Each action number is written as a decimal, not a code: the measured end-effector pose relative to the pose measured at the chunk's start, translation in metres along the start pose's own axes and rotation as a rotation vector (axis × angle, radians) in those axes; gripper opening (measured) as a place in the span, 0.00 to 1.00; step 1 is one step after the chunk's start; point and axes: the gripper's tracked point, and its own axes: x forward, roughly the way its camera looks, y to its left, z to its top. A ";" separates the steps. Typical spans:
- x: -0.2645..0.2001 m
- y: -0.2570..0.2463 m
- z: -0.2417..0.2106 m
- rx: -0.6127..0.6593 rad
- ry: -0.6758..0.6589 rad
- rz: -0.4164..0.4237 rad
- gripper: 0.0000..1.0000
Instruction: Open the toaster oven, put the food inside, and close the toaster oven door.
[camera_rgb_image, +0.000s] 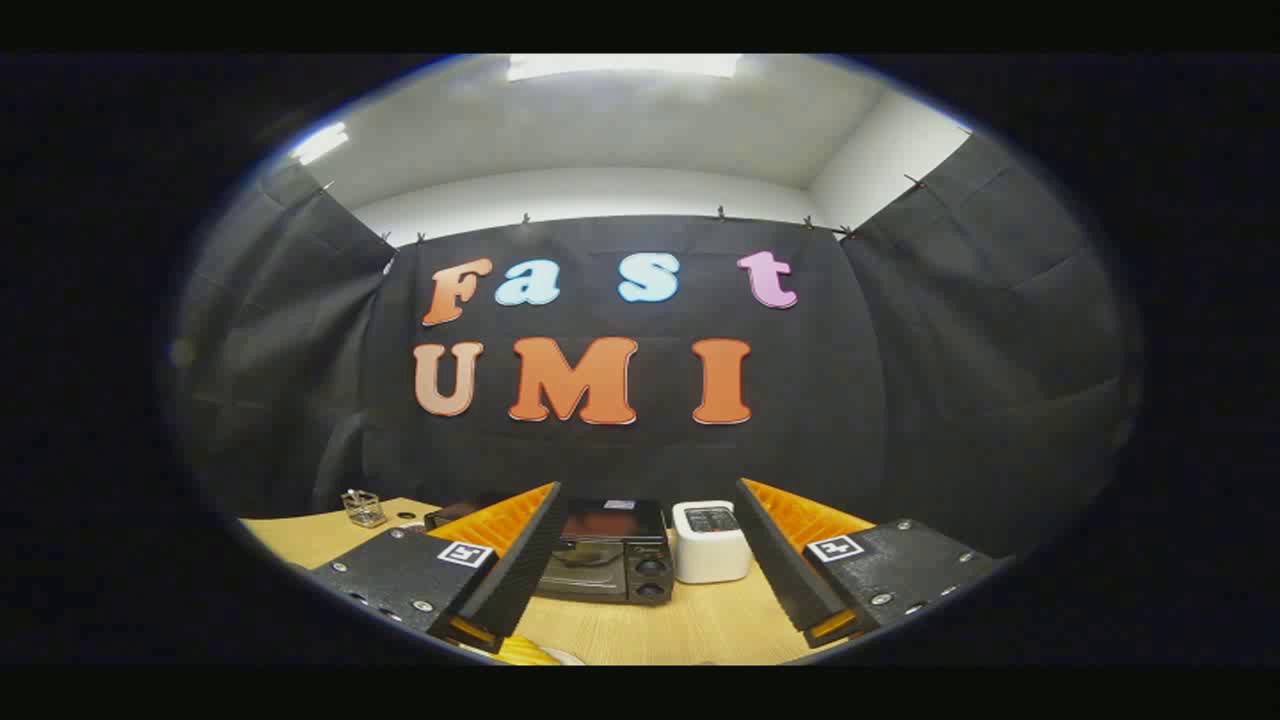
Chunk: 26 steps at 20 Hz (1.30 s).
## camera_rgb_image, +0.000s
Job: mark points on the ceiling light panel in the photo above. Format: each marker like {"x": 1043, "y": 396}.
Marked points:
{"x": 620, "y": 66}
{"x": 320, "y": 143}

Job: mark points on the golden bread roll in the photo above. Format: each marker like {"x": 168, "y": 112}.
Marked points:
{"x": 522, "y": 652}

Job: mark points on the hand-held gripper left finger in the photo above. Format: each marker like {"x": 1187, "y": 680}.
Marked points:
{"x": 520, "y": 570}

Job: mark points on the white boxy appliance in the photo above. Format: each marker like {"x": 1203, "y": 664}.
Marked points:
{"x": 710, "y": 555}

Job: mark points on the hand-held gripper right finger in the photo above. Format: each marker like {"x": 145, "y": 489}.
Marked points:
{"x": 780, "y": 570}

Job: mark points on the metal mesh holder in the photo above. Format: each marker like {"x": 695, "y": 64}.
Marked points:
{"x": 364, "y": 510}

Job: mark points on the black toaster oven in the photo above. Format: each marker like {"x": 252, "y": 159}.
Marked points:
{"x": 610, "y": 560}

